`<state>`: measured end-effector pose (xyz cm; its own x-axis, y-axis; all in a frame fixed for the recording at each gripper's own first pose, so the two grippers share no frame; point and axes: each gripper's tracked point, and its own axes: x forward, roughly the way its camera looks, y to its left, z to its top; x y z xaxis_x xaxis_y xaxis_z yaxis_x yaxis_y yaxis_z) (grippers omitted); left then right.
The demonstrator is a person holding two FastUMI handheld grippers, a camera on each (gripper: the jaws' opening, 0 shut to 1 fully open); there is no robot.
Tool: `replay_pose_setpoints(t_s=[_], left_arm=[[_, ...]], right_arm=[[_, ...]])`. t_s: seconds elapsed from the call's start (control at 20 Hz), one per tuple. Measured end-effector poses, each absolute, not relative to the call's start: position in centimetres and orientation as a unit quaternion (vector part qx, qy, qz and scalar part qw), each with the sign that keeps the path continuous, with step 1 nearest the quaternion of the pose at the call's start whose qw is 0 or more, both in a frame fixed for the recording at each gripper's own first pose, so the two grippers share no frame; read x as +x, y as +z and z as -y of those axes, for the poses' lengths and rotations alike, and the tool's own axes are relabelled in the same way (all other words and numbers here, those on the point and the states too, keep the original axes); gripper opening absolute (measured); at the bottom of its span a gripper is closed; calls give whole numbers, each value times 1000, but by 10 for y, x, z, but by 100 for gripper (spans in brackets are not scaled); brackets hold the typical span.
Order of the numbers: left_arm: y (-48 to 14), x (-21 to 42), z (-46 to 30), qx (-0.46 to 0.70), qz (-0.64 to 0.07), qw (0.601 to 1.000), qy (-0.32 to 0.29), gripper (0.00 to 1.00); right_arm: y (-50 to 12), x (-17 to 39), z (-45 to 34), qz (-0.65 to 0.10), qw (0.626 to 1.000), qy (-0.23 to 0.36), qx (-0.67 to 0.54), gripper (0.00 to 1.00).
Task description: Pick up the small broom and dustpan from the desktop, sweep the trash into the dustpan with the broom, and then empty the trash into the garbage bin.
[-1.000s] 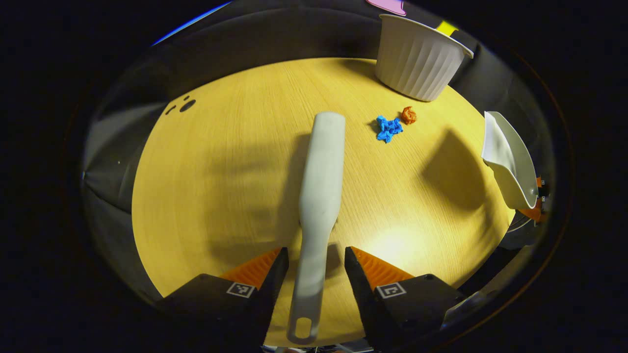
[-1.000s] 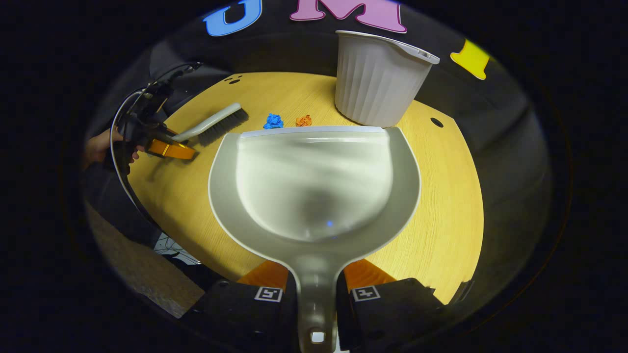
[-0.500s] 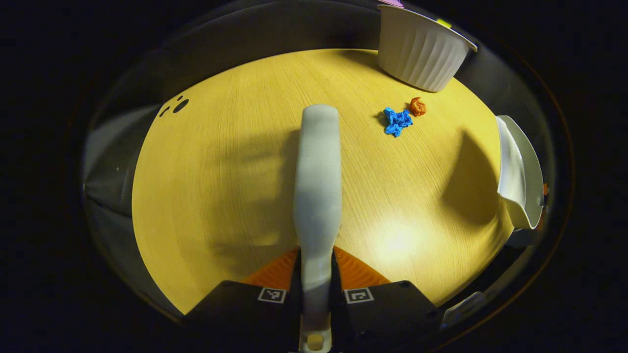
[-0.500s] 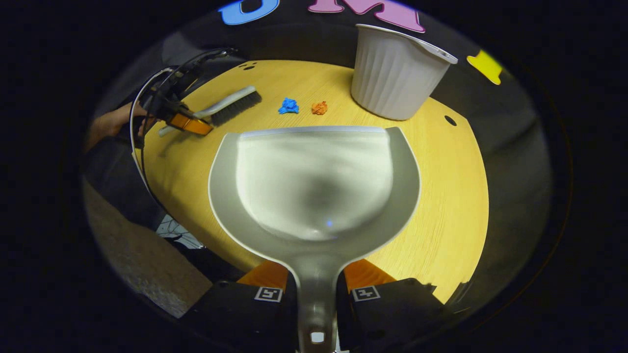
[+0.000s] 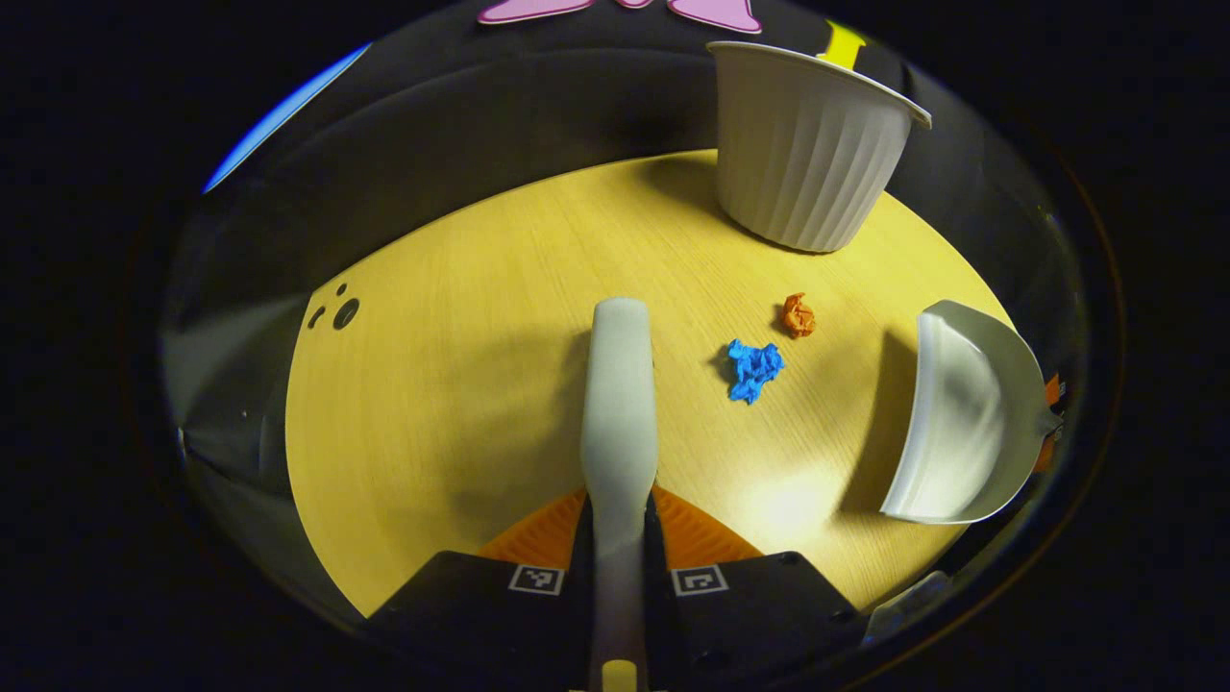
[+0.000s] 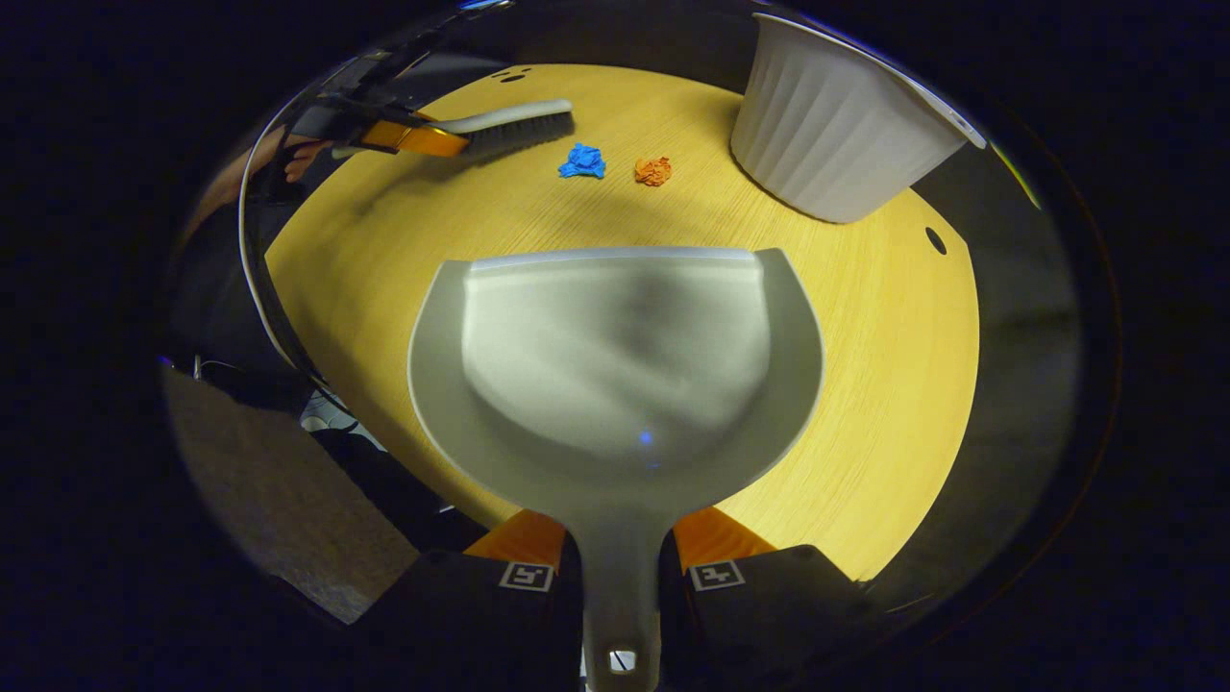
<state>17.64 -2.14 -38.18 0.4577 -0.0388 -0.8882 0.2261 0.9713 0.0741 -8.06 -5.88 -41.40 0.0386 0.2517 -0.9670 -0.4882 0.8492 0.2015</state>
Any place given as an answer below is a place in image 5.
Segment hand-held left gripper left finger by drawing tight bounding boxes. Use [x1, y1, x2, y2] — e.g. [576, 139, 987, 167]
[368, 486, 595, 692]

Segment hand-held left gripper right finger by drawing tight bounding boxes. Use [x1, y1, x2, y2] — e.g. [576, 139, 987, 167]
[642, 485, 861, 692]

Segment white dustpan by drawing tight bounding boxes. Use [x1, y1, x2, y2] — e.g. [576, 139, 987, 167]
[879, 300, 1066, 526]

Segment blue paper scrap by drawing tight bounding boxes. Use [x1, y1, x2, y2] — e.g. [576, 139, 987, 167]
[725, 338, 785, 405]

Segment small white broom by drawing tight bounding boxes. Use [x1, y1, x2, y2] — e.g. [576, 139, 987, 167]
[579, 297, 660, 692]

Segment orange paper scrap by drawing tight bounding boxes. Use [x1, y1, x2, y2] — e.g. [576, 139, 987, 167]
[779, 292, 817, 339]

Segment white ribbed garbage bin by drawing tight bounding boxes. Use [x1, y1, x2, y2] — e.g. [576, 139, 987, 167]
[706, 40, 933, 254]

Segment black backdrop cloth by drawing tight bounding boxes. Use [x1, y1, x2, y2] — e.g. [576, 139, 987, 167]
[159, 0, 1089, 414]

